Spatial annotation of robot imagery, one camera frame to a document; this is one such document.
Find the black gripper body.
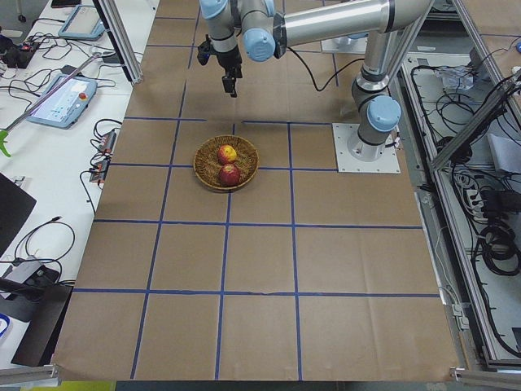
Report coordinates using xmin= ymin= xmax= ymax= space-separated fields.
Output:
xmin=197 ymin=34 xmax=243 ymax=79

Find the woven wicker basket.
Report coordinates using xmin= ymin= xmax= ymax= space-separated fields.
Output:
xmin=193 ymin=134 xmax=259 ymax=192

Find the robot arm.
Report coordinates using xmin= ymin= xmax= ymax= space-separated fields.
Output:
xmin=198 ymin=0 xmax=432 ymax=162

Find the teach pendant near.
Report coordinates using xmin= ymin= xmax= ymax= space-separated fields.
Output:
xmin=27 ymin=76 xmax=98 ymax=129

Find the teach pendant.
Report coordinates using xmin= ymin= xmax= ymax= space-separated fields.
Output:
xmin=27 ymin=76 xmax=98 ymax=129
xmin=58 ymin=5 xmax=105 ymax=41

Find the dark red basket apple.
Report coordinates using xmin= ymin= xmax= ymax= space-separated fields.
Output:
xmin=218 ymin=164 xmax=241 ymax=187

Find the teach pendant far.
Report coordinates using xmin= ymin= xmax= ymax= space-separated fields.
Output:
xmin=58 ymin=5 xmax=105 ymax=41

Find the red yellow striped apple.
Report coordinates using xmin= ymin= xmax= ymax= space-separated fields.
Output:
xmin=217 ymin=144 xmax=238 ymax=165

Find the green tipped reacher stick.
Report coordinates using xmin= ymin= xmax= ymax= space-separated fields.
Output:
xmin=1 ymin=52 xmax=101 ymax=157

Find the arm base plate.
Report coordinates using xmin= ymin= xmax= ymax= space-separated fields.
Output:
xmin=332 ymin=123 xmax=401 ymax=174

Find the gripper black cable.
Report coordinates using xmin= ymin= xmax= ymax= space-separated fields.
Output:
xmin=287 ymin=45 xmax=367 ymax=92

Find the aluminium frame post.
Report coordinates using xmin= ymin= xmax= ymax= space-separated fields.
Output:
xmin=93 ymin=0 xmax=143 ymax=86

